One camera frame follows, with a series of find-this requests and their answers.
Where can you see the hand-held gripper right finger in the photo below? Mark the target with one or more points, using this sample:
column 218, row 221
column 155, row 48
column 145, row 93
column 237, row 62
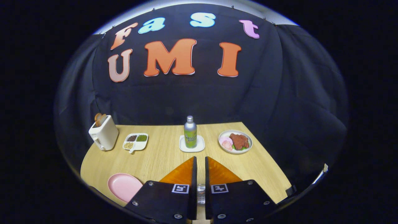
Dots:
column 207, row 174

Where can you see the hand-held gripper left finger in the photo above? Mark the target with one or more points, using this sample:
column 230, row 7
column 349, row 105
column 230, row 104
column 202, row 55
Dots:
column 194, row 174

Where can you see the white square coaster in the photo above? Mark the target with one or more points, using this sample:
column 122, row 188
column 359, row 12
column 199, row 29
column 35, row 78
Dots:
column 200, row 146

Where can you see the green soda bottle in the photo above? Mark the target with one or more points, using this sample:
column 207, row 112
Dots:
column 190, row 133

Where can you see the white plate of food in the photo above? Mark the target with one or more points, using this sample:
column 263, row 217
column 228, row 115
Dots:
column 239, row 141

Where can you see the white divided dish of beans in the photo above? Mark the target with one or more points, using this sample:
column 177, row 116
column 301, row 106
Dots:
column 140, row 145

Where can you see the pink round plate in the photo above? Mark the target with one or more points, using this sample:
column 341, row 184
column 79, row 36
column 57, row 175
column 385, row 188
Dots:
column 124, row 186

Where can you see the small black block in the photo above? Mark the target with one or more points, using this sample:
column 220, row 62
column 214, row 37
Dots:
column 290, row 190

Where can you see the cream white toaster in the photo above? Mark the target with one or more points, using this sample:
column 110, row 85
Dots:
column 107, row 133

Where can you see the brown toast slice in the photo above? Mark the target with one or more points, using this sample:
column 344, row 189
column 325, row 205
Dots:
column 97, row 119
column 103, row 118

